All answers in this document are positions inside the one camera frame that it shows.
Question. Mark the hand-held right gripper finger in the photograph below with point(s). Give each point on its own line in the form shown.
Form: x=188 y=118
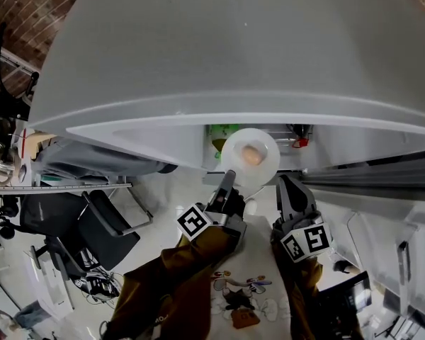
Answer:
x=301 y=198
x=282 y=200

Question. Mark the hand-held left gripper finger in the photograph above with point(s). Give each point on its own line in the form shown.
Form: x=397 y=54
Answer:
x=226 y=184

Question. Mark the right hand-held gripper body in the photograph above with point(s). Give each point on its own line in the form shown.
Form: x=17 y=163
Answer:
x=304 y=241

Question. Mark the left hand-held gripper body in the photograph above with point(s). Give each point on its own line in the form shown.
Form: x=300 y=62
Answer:
x=230 y=211

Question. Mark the translucent white plate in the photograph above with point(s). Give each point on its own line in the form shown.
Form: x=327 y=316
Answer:
x=256 y=174

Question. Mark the brown egg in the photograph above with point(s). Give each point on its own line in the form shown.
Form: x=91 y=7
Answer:
x=252 y=154

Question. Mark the white fridge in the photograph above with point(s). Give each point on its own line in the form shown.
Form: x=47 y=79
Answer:
x=212 y=55

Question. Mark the person's left forearm mustard sleeve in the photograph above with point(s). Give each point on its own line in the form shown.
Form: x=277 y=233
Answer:
x=177 y=278

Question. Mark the person's right forearm mustard sleeve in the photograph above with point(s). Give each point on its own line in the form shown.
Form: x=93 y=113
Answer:
x=310 y=296

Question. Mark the green bottle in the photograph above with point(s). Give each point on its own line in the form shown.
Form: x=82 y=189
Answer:
x=221 y=135

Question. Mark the small red item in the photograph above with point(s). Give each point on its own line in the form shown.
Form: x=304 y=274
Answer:
x=301 y=142

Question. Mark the black equipment case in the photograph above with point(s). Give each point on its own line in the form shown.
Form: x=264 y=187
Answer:
x=347 y=301

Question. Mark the person's white cartoon print shirt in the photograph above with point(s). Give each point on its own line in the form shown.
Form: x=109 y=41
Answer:
x=248 y=289

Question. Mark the blue-grey cloth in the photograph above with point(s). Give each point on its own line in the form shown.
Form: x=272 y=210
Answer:
x=92 y=159

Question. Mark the black office chair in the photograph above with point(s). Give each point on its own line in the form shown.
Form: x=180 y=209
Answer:
x=92 y=225

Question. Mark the white flat box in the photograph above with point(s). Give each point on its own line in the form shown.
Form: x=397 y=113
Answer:
x=51 y=285

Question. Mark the black stand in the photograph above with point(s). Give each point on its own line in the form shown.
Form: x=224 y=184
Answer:
x=0 y=66

